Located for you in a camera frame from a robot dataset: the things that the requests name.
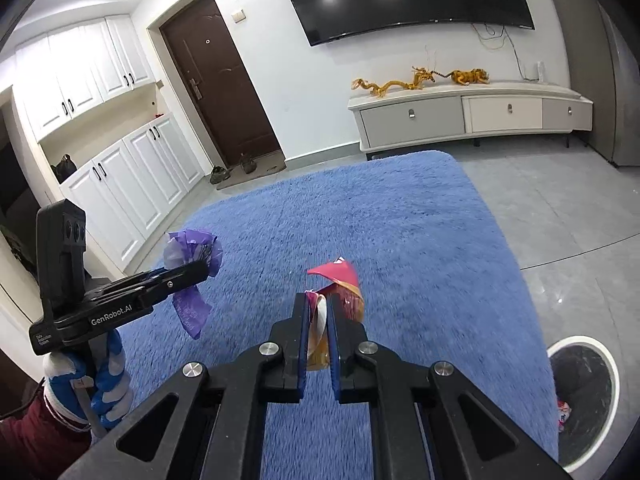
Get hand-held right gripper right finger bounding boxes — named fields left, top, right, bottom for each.
left=327, top=305, right=573, bottom=480

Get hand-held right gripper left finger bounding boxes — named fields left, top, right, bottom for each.
left=60, top=292, right=313, bottom=480

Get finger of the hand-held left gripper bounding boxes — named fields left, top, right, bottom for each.
left=86, top=259, right=211, bottom=313

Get purple plastic wrapper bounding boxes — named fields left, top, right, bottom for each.
left=162, top=229, right=224, bottom=341

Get red yellow snack packet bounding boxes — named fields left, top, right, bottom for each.
left=305, top=257, right=365, bottom=372

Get white round trash bin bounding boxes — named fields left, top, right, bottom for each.
left=546, top=335, right=621, bottom=475

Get person's left forearm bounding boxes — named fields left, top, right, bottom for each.
left=0, top=382, right=93, bottom=480

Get person's left hand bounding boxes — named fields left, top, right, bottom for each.
left=42, top=330, right=133, bottom=433

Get white hallway cabinet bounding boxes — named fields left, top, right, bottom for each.
left=0, top=14, right=207, bottom=273

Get dark handbag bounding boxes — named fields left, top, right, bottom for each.
left=50, top=154, right=78, bottom=184

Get blue fluffy blanket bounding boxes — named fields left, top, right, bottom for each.
left=117, top=150, right=560, bottom=480

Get brown doormat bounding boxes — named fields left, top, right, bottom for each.
left=215, top=149, right=287, bottom=191

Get brown entrance door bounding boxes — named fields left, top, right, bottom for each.
left=146, top=0, right=281, bottom=168

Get black bin liner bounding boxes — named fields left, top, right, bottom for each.
left=549, top=344, right=615, bottom=461

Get white television cabinet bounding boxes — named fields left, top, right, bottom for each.
left=347, top=81, right=594, bottom=161

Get golden dragon ornament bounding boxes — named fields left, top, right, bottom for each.
left=351, top=66, right=438, bottom=97

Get golden tiger ornament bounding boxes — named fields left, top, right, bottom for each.
left=450, top=68, right=490, bottom=86

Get grey refrigerator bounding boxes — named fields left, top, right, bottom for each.
left=597, top=0, right=640, bottom=171

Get television cables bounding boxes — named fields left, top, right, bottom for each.
left=472, top=22, right=538, bottom=83

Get black wall television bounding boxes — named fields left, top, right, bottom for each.
left=271, top=0, right=536, bottom=47

